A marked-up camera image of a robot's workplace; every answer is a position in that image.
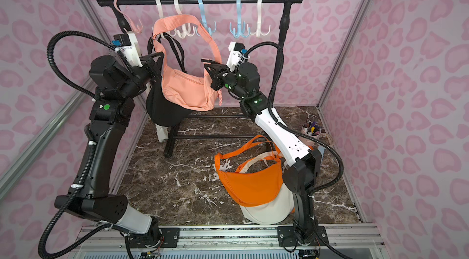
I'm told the pink shoulder bag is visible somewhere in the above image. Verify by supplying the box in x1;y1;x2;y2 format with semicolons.
153;14;223;111

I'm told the small orange sling bag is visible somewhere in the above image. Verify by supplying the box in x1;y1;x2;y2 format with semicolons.
214;135;283;207

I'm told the cream white crescent bag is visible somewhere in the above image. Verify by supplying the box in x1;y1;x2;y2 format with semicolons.
240;151;294;225

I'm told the large orange crescent bag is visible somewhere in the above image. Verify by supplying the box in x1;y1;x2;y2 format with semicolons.
216;135;296;225

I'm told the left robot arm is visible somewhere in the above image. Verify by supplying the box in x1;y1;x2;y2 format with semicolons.
38;31;164;259

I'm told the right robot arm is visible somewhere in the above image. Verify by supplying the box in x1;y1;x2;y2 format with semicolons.
202;42;347;259

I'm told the white plastic hook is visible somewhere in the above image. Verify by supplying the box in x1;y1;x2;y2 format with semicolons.
173;0;195;39
250;0;271;38
155;0;164;19

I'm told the pink plastic hook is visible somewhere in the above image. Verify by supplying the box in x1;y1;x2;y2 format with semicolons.
113;0;143;34

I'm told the light blue hook left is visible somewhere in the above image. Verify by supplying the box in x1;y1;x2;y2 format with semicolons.
197;0;217;36

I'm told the light blue hook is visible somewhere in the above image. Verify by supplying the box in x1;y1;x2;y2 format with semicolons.
229;0;250;39
197;0;217;36

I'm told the black sling bag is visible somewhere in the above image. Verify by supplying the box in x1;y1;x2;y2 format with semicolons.
146;33;193;127

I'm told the light blue hook right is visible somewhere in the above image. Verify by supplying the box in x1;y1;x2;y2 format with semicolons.
229;0;250;39

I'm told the white plastic hook right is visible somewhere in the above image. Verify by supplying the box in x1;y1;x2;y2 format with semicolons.
250;0;271;38

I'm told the black garment rack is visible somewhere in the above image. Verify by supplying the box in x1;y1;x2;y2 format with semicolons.
96;0;303;158

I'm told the pink pen cup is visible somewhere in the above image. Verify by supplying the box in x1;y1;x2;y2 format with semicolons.
302;121;322;138

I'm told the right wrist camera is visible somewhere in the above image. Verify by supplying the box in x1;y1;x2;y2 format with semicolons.
226;42;247;72

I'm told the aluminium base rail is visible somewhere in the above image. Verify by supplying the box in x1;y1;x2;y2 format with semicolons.
67;223;389;259

